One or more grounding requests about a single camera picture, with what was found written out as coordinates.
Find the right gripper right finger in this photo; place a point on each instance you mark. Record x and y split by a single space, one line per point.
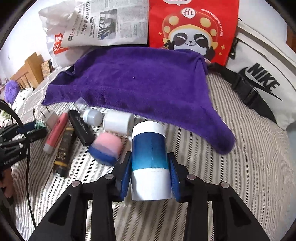
178 174

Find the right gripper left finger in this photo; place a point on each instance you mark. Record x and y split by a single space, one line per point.
123 175

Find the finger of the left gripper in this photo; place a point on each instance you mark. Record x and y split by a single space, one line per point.
28 127
34 135

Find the teal binder clip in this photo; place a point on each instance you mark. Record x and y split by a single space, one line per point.
38 125

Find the white USB wall charger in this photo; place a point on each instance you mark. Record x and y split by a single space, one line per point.
49 116

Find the pink flashlight eraser pen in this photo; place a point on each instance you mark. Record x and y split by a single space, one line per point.
55 134

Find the blue white cylindrical bottle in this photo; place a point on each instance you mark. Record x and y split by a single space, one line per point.
151 179

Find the pink blue eraser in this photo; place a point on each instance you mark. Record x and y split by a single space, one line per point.
106 148

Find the black gold Grand Reserve box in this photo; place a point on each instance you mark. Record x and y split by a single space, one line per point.
61 166

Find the white tape roll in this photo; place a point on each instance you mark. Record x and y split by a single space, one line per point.
118 122

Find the clear plastic cap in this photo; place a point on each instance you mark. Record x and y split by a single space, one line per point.
81 105

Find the white USB flash drive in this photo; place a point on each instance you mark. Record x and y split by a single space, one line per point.
92 117

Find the person's left hand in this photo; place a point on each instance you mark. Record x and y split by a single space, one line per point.
7 183

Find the purple plush toy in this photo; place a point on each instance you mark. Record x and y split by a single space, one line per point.
12 89

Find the wooden furniture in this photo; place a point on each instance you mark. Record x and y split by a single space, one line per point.
30 74

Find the patterned brown book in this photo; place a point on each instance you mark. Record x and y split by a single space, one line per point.
47 68

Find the striped bed quilt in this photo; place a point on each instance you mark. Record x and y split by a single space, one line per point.
259 168

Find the purple towel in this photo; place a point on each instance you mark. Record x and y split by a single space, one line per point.
164 85

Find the white Miniso plastic bag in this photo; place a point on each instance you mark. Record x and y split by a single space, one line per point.
55 20

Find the folded newspaper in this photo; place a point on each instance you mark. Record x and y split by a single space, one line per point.
108 23

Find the white Nike waist bag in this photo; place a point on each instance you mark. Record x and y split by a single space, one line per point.
270 67

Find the red panda paper bag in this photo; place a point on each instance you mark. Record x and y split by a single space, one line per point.
206 27

